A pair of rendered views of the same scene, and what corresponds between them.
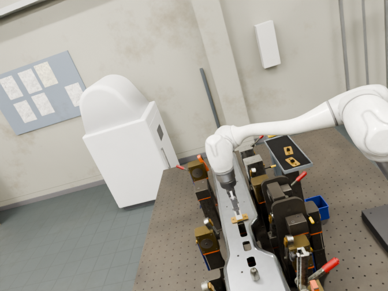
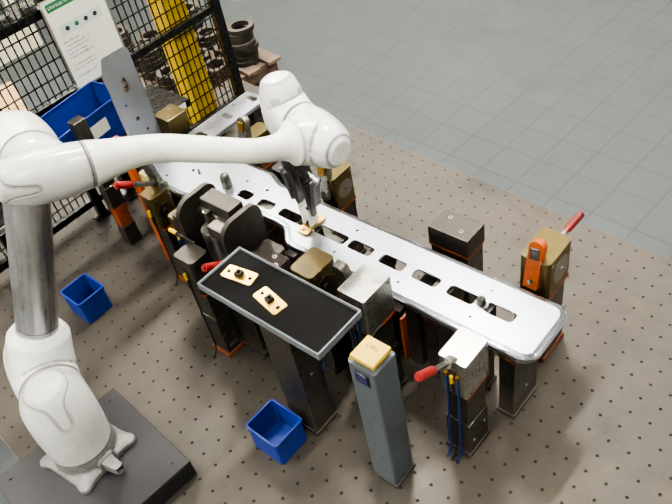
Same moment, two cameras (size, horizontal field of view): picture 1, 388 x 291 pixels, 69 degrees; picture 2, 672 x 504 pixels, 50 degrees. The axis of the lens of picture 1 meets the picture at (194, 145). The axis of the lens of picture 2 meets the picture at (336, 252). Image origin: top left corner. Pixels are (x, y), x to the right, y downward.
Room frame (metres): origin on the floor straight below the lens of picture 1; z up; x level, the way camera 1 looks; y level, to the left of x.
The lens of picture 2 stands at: (2.13, -1.14, 2.27)
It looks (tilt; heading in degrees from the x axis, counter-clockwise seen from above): 43 degrees down; 133
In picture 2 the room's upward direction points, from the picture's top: 12 degrees counter-clockwise
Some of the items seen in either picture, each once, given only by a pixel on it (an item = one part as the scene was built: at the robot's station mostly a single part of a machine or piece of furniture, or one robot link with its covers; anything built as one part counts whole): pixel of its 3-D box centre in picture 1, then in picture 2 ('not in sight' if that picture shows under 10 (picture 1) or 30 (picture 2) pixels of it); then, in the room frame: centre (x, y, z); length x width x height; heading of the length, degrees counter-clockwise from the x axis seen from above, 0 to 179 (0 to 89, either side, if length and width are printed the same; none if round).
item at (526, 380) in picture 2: not in sight; (518, 363); (1.73, -0.16, 0.84); 0.12 x 0.05 x 0.29; 84
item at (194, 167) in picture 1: (201, 185); (545, 294); (1.71, 0.04, 0.88); 0.14 x 0.09 x 0.36; 84
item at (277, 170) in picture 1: (279, 165); (383, 418); (1.55, -0.48, 0.92); 0.08 x 0.08 x 0.44; 84
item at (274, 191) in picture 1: (289, 230); (238, 272); (0.98, -0.28, 0.95); 0.18 x 0.13 x 0.49; 174
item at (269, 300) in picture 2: (288, 149); (269, 299); (1.29, -0.46, 1.17); 0.08 x 0.04 x 0.01; 163
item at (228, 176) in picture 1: (224, 172); not in sight; (1.10, -0.09, 1.28); 0.09 x 0.09 x 0.06
